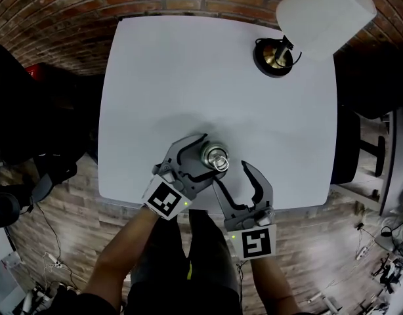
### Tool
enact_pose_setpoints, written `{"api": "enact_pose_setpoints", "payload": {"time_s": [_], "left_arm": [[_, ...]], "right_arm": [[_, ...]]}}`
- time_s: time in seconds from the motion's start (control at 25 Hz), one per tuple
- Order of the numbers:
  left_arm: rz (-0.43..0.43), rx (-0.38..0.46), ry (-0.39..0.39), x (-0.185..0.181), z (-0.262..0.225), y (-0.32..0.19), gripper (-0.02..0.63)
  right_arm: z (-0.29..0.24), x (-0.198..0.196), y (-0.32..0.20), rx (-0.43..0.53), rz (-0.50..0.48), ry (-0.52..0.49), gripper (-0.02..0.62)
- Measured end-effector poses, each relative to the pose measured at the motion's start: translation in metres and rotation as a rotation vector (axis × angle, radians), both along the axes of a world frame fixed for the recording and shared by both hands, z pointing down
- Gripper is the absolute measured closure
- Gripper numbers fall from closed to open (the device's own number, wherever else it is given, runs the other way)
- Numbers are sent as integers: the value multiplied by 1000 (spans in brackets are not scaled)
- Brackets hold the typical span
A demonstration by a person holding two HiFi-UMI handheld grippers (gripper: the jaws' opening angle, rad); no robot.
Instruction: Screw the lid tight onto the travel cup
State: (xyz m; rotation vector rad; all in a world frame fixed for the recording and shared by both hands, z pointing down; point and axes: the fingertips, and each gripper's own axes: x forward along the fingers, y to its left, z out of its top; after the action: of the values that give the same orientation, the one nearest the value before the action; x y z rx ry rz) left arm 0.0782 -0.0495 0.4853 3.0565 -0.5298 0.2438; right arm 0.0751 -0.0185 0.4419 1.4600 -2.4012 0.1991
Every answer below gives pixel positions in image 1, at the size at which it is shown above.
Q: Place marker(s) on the white cabinet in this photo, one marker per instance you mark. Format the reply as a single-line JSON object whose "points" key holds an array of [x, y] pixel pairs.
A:
{"points": [[4, 284]]}

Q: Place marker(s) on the person's black trousers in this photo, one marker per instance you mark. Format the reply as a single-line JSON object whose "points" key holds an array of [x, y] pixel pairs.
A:
{"points": [[208, 241]]}

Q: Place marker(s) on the red box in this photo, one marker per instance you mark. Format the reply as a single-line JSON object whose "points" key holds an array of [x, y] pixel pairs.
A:
{"points": [[37, 70]]}

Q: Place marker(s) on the black round lamp base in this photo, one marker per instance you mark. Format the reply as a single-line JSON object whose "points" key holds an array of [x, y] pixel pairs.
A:
{"points": [[270, 59]]}

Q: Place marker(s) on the black office chair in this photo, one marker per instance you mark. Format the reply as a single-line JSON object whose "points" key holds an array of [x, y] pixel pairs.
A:
{"points": [[31, 126]]}

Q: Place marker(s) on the white lamp shade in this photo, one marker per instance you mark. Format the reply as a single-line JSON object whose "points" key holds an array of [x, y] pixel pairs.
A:
{"points": [[323, 15]]}

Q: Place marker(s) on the grey desk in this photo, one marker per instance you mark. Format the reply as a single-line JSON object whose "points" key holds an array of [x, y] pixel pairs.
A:
{"points": [[396, 162]]}

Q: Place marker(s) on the person's left forearm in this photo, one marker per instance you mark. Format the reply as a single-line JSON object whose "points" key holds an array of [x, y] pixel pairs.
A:
{"points": [[122, 258]]}

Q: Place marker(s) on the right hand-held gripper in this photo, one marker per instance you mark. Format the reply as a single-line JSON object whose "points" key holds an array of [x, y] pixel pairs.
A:
{"points": [[254, 243]]}

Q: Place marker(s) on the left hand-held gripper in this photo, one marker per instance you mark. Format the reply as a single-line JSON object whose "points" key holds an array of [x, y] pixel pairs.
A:
{"points": [[162, 199]]}

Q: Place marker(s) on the person's right forearm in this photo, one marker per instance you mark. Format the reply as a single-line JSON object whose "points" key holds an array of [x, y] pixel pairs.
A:
{"points": [[270, 281]]}

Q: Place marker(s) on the person's black shirt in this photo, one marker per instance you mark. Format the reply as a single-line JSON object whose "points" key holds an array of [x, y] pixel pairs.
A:
{"points": [[182, 302]]}

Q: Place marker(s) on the white power strip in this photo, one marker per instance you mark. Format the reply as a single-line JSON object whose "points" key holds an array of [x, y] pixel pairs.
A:
{"points": [[55, 262]]}

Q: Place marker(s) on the steel travel cup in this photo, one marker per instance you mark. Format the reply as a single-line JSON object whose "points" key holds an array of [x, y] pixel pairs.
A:
{"points": [[208, 150]]}

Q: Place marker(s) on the black chair with armrest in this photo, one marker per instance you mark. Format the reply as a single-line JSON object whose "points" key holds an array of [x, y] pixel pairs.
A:
{"points": [[347, 143]]}

